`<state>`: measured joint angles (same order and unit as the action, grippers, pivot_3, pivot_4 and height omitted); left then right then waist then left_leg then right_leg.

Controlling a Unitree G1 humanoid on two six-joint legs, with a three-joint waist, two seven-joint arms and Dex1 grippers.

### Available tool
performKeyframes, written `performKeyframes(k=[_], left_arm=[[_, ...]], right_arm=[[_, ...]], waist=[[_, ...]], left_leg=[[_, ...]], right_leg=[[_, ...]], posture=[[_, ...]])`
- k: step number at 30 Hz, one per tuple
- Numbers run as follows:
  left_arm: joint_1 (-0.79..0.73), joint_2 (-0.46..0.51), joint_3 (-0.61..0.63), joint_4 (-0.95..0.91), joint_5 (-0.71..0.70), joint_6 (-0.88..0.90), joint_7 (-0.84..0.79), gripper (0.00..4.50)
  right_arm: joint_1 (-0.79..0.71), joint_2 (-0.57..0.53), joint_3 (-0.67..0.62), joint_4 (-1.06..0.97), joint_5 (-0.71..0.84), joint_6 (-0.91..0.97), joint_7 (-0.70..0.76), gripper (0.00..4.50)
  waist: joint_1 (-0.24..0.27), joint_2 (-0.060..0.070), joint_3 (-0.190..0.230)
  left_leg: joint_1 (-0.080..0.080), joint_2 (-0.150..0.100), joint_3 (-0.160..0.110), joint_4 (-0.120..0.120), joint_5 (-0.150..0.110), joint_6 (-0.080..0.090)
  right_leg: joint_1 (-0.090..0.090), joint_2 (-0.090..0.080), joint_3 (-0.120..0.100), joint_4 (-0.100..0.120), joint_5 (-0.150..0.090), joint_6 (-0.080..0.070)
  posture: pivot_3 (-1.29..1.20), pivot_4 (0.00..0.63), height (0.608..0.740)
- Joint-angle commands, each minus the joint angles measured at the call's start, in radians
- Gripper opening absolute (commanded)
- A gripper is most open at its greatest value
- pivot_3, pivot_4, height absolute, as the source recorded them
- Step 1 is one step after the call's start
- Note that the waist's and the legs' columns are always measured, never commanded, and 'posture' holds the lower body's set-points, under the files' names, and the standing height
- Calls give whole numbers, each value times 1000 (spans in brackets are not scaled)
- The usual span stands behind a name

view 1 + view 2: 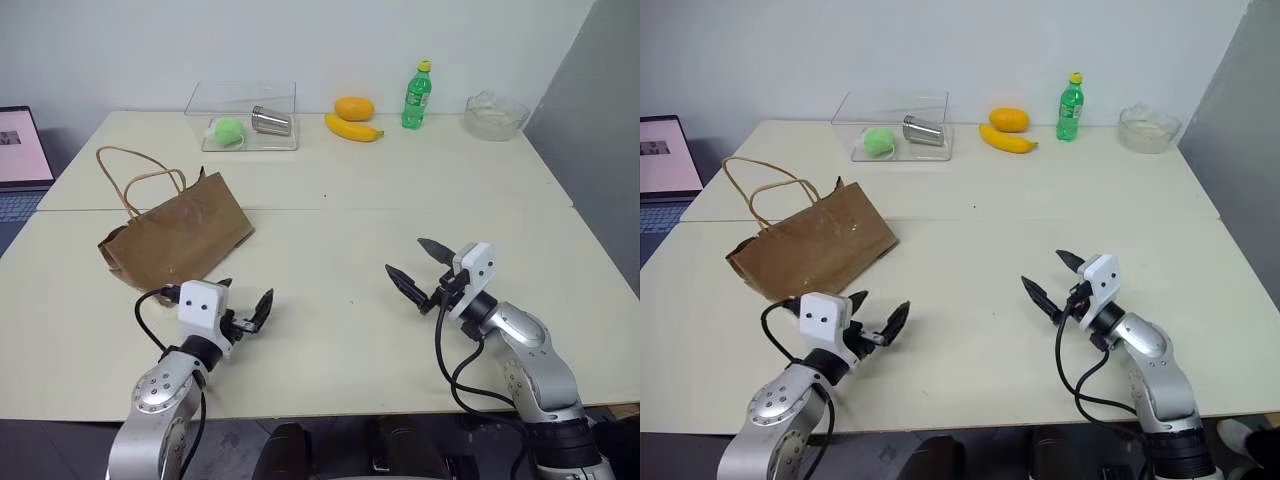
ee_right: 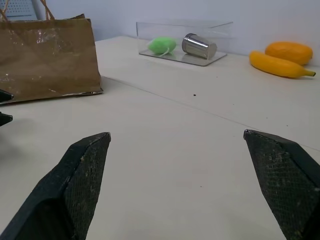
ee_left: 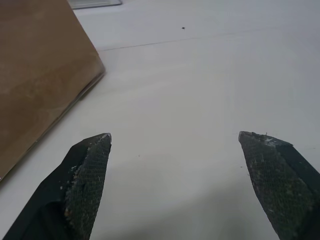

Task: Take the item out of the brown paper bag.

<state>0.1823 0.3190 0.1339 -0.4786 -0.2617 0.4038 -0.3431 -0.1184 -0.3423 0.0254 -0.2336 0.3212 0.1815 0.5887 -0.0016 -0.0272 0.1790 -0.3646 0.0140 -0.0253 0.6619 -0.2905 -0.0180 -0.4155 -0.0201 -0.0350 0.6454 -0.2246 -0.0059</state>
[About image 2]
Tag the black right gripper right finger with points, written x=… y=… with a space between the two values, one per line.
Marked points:
x=287 y=180

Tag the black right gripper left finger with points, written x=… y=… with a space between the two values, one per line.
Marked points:
x=62 y=190

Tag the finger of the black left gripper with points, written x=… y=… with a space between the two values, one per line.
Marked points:
x=5 y=119
x=5 y=96

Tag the brown paper bag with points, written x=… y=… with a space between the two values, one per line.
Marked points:
x=47 y=57

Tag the grey metal chair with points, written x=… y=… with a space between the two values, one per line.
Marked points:
x=21 y=10

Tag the yellow banana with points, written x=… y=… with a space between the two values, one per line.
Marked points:
x=277 y=65

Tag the orange mango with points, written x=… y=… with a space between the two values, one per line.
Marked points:
x=290 y=52

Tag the stainless steel cup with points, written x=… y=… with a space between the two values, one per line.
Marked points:
x=198 y=47

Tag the green round toy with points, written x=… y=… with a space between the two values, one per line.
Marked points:
x=160 y=45

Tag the clear acrylic box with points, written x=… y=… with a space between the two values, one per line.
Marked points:
x=185 y=41

